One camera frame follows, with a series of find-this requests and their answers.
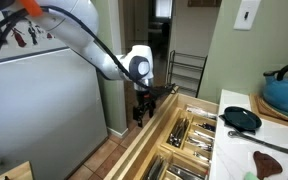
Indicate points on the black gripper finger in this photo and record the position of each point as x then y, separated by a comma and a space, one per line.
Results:
138, 117
152, 110

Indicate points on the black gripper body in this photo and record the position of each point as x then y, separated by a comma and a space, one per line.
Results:
144, 101

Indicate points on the green sponge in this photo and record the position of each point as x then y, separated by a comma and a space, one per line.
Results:
250, 176

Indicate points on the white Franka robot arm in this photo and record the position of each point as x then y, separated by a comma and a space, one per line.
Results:
77, 30

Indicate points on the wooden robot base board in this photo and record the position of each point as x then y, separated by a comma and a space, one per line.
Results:
15, 171

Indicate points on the wooden kitchen drawer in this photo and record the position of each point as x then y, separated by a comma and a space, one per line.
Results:
144, 133

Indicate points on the wooden cutlery organizer tray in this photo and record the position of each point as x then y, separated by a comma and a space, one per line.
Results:
194, 117
170, 156

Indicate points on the silver cutlery piece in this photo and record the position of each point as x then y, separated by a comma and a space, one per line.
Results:
187, 173
157, 170
206, 126
179, 133
200, 144
204, 135

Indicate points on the plastic wrapped utensils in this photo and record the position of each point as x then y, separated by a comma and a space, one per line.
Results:
200, 111

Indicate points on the white refrigerator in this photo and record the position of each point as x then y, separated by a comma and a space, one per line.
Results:
44, 106

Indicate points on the wooden trivet board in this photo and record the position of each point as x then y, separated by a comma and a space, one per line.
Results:
260, 111

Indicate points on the long metal utensil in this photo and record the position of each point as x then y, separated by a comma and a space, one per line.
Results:
267, 144

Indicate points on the black figure fridge magnet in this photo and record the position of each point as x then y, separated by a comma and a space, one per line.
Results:
32, 33

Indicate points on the red figure fridge magnet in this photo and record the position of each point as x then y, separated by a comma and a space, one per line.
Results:
19, 38

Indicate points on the wooden wall coat rack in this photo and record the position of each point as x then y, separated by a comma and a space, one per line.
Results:
204, 3

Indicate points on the white light switch plate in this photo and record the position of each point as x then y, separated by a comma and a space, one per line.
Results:
247, 13

